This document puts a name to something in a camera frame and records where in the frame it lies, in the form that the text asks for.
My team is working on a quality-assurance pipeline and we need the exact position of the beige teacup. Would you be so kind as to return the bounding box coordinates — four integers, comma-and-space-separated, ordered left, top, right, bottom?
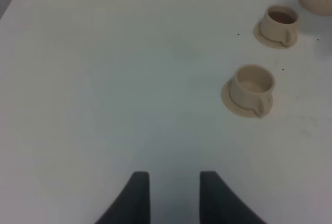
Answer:
230, 64, 275, 118
260, 5, 299, 46

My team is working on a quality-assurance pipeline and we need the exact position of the beige near cup saucer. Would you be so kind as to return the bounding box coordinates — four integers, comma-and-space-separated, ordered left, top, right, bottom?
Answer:
221, 79, 273, 118

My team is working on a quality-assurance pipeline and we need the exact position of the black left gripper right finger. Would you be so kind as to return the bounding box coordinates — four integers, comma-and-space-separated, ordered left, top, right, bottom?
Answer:
199, 171, 264, 224

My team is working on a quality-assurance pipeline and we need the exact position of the beige far teacup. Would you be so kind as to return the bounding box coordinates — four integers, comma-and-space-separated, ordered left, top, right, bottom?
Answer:
260, 5, 299, 46

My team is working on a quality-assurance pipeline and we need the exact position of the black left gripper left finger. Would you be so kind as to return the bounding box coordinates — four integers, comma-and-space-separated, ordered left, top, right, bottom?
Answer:
96, 172, 150, 224

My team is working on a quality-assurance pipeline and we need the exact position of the beige cup saucer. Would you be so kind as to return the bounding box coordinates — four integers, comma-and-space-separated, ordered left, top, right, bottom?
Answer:
221, 79, 273, 118
253, 22, 298, 49

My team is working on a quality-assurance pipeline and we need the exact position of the beige far cup saucer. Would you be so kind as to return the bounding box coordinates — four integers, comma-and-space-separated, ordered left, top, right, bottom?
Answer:
253, 22, 298, 49

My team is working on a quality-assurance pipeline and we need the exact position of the beige near teacup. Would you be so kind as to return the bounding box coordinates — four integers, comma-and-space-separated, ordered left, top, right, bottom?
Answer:
230, 64, 275, 118

